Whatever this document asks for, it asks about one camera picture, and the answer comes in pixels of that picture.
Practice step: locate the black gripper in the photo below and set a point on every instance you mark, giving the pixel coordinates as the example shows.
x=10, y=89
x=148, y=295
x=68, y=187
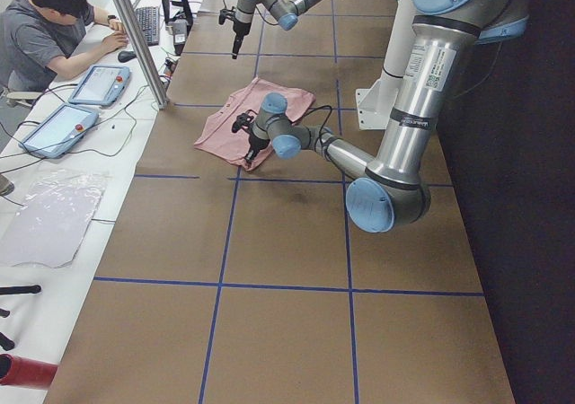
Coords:
x=238, y=32
x=256, y=144

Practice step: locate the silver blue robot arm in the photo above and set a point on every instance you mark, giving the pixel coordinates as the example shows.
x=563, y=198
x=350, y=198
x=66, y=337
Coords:
x=284, y=12
x=386, y=189

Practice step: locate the black keyboard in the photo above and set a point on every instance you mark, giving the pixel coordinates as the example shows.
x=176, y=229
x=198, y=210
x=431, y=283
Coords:
x=148, y=18

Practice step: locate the black computer mouse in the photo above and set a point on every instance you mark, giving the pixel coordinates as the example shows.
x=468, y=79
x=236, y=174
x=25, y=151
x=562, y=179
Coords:
x=125, y=56

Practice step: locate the brown paper table cover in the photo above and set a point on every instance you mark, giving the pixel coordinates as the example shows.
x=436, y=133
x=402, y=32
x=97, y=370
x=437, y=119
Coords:
x=220, y=285

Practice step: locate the upper blue teach pendant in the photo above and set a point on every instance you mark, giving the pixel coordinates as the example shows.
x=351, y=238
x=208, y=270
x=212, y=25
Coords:
x=101, y=85

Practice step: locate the blue teach pendant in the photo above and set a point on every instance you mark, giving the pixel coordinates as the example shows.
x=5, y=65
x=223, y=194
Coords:
x=59, y=132
x=101, y=85

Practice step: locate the lower blue teach pendant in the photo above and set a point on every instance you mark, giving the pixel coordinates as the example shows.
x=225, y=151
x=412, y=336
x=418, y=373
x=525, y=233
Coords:
x=59, y=132

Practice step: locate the seated person grey shirt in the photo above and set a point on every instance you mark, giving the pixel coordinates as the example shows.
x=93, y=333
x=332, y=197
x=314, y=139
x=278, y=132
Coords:
x=41, y=36

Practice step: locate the clear plastic bag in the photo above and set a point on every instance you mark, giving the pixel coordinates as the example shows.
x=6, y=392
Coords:
x=48, y=229

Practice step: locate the red cylinder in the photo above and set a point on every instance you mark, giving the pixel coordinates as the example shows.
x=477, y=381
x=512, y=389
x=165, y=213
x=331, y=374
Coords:
x=26, y=373

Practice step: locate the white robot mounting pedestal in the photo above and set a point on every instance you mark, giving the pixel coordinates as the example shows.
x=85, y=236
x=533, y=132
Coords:
x=374, y=105

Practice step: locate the aluminium frame post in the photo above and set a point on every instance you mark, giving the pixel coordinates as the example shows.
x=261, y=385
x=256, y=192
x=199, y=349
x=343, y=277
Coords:
x=144, y=56

